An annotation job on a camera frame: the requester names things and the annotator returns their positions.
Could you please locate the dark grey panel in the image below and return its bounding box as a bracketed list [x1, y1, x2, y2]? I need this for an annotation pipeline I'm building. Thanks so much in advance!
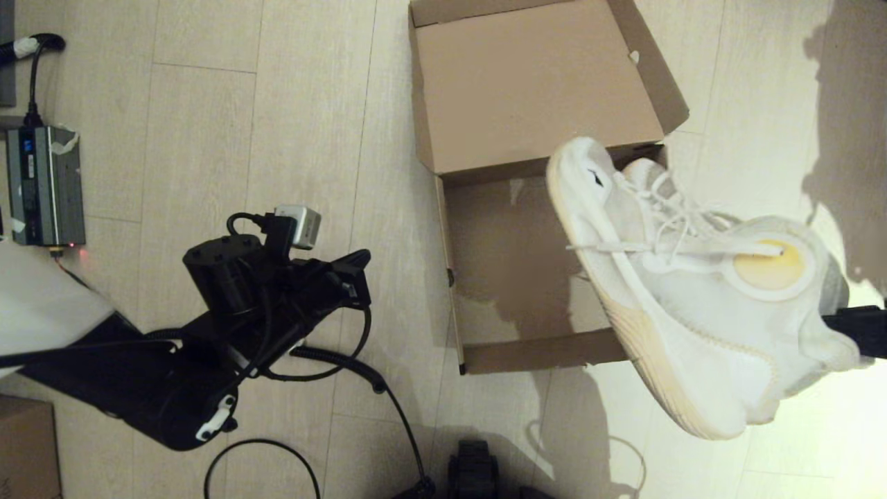
[0, 0, 16, 108]

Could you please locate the thin black floor cable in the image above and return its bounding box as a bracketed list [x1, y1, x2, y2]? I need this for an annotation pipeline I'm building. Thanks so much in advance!
[203, 439, 323, 499]

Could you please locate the black corrugated cable conduit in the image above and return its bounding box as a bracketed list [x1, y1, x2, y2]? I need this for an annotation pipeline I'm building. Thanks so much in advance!
[290, 345, 437, 498]

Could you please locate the thin red-black wire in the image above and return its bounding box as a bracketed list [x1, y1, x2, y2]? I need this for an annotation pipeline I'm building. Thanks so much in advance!
[53, 247, 91, 288]

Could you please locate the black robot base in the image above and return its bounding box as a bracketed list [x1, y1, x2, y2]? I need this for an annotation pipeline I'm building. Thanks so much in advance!
[447, 438, 503, 499]

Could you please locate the brown cardboard carton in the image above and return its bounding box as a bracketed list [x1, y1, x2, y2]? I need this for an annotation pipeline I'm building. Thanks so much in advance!
[0, 395, 63, 499]

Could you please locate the brown cardboard shoe box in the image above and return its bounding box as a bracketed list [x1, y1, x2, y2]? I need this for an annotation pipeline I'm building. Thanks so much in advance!
[407, 0, 690, 376]

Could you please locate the grey power supply unit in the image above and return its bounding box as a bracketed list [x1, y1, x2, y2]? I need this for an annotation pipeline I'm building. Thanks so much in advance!
[6, 125, 89, 248]

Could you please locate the black taped power cord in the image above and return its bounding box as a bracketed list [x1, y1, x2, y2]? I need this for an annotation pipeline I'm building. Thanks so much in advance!
[0, 33, 68, 129]

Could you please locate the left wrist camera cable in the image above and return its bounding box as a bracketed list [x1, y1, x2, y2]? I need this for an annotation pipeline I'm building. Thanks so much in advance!
[227, 212, 373, 383]

